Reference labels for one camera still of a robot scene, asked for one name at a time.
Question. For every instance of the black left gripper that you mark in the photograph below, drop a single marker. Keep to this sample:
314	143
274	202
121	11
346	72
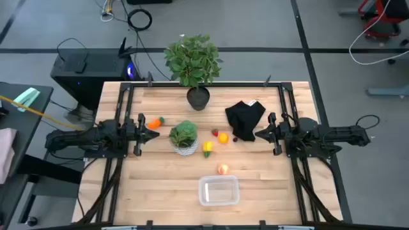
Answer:
139	135

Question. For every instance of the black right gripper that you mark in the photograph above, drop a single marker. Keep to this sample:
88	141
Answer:
278	134

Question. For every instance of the orange toy carrot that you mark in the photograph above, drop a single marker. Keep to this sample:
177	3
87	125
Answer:
154	124

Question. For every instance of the toy orange fruit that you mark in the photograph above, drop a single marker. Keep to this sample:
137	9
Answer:
223	138

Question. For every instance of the red toy strawberry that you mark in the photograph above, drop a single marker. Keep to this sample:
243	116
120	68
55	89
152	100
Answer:
215	132

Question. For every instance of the toy peach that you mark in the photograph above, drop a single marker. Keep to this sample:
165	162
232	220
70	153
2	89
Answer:
223	169

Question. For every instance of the yellow toy pineapple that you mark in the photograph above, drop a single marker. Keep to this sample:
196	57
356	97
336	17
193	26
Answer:
208	146

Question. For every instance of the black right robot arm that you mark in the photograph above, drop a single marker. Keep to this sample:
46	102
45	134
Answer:
338	134

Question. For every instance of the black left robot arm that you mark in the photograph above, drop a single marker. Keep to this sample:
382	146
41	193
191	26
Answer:
83	139

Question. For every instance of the clear plastic tupperware container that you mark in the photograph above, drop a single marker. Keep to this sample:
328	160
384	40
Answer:
219	190

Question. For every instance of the black cloth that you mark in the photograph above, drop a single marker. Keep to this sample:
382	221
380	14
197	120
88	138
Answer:
244	119

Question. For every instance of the succulent in white patterned pot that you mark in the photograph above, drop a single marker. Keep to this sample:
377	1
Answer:
183	134

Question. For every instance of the black computer tower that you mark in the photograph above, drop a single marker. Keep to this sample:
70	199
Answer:
92	76

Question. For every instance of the leafy plant in black pot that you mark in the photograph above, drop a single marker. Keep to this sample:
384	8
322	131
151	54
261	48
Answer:
193	60

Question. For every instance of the mint green stapler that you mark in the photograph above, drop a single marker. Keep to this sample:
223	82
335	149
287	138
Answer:
27	97

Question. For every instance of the dark side desk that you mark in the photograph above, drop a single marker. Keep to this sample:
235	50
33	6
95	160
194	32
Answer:
22	118

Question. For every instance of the grey table foot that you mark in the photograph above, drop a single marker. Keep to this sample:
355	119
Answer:
390	92

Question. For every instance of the pink cloth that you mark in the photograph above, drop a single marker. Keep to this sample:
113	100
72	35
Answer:
6	153

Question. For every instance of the red and black chair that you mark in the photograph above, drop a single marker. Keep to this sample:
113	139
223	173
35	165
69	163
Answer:
383	28

